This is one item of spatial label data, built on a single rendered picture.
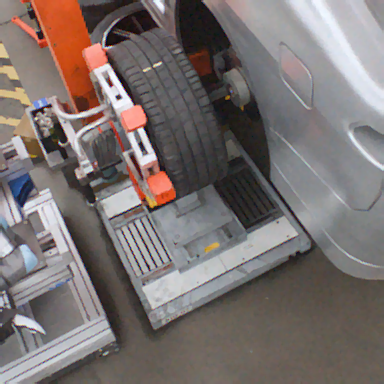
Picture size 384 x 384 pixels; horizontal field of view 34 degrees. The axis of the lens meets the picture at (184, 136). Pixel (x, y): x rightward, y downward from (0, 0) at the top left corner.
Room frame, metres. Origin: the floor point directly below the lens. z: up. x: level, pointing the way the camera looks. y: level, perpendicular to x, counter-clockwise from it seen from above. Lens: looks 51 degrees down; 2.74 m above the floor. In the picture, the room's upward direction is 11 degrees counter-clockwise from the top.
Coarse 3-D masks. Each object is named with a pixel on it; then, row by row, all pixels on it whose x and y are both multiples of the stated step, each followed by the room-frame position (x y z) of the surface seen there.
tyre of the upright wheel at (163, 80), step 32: (160, 32) 1.80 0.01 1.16; (128, 64) 1.65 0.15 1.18; (160, 64) 1.62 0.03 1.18; (192, 64) 1.61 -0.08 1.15; (160, 96) 1.50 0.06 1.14; (192, 96) 1.50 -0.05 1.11; (160, 128) 1.41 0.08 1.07; (192, 128) 1.41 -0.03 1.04; (192, 160) 1.36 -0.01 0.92; (224, 160) 1.38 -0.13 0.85; (192, 192) 1.38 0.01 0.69
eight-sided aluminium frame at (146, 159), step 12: (96, 72) 1.70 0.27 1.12; (108, 72) 1.69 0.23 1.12; (96, 84) 1.83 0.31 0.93; (108, 84) 1.84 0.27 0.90; (120, 84) 1.62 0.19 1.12; (108, 96) 1.58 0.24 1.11; (120, 96) 1.59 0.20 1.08; (120, 108) 1.50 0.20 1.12; (120, 120) 1.50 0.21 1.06; (144, 132) 1.44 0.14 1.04; (132, 144) 1.41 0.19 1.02; (144, 144) 1.41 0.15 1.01; (132, 156) 1.69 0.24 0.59; (144, 156) 1.38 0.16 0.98; (132, 168) 1.61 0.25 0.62; (144, 168) 1.35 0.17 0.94; (156, 168) 1.37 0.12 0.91; (144, 180) 1.38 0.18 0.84; (144, 192) 1.47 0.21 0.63
